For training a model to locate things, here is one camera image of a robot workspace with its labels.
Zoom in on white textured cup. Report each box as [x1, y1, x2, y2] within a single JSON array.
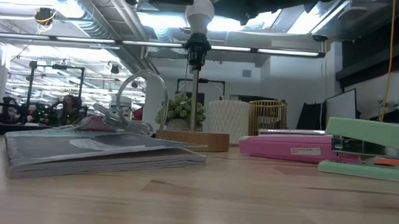
[[207, 98, 251, 146]]

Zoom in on long LED light bar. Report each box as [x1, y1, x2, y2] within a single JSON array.
[[0, 31, 327, 59]]

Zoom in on clear lamp power cable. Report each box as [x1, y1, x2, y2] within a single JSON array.
[[74, 66, 171, 139]]

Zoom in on mint green stapler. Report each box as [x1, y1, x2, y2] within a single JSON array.
[[317, 116, 399, 184]]

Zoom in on green succulent in pot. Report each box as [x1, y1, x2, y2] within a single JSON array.
[[154, 90, 208, 133]]

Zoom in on white marker pen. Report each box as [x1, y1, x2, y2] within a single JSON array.
[[257, 128, 327, 138]]

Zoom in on disinfectant wipes can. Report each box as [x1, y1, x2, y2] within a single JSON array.
[[109, 94, 134, 121]]

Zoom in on pink stapler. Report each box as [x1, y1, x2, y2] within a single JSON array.
[[238, 131, 362, 166]]

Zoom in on wooden base table lamp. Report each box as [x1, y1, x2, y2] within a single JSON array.
[[154, 30, 235, 154]]

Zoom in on yellow cable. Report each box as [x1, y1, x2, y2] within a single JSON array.
[[380, 0, 398, 124]]

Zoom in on dark wolf cover book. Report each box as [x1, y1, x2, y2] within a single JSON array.
[[2, 127, 209, 187]]

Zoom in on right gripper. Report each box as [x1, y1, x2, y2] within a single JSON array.
[[211, 0, 344, 30]]

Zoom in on person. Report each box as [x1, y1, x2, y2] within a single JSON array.
[[59, 93, 85, 126]]

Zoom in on grey flat monitor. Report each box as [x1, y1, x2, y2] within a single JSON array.
[[325, 86, 360, 124]]

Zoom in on gold wire pen holder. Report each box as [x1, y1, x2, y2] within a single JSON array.
[[247, 98, 289, 138]]

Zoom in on black ceiling cable reel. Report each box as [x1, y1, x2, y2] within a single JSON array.
[[32, 6, 57, 33]]

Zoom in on black background rig frame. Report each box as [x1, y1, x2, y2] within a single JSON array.
[[176, 76, 227, 98], [25, 59, 87, 125]]

